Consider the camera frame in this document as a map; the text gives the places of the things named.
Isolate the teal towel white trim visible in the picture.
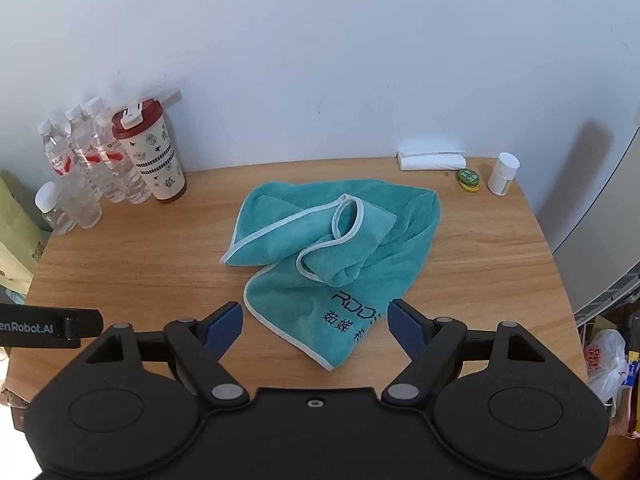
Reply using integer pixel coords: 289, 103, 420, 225
220, 179, 440, 370

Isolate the small white cap jar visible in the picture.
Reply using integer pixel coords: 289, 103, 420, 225
34, 181, 77, 235

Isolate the clear drinking glass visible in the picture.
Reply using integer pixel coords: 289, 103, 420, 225
58, 176, 102, 230

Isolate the water bottle nearest tumbler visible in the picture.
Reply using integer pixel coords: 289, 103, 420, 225
84, 96, 151, 205

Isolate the green lid yellow tin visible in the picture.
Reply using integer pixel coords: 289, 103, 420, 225
456, 168, 482, 193

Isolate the white plastic bag red print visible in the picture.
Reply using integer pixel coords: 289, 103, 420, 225
584, 330, 628, 404

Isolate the leftmost water bottle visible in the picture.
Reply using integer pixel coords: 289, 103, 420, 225
37, 119, 79, 180

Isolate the water bottle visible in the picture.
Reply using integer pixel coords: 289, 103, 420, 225
37, 119, 79, 180
65, 105, 126, 203

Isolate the white air conditioner unit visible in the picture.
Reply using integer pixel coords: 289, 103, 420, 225
554, 136, 639, 318

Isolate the white pill bottle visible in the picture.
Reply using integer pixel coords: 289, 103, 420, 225
487, 152, 520, 196

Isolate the middle water bottle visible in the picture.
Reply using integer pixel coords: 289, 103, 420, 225
65, 105, 126, 203

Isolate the red lid patterned tumbler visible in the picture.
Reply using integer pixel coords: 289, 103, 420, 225
112, 99, 186, 203

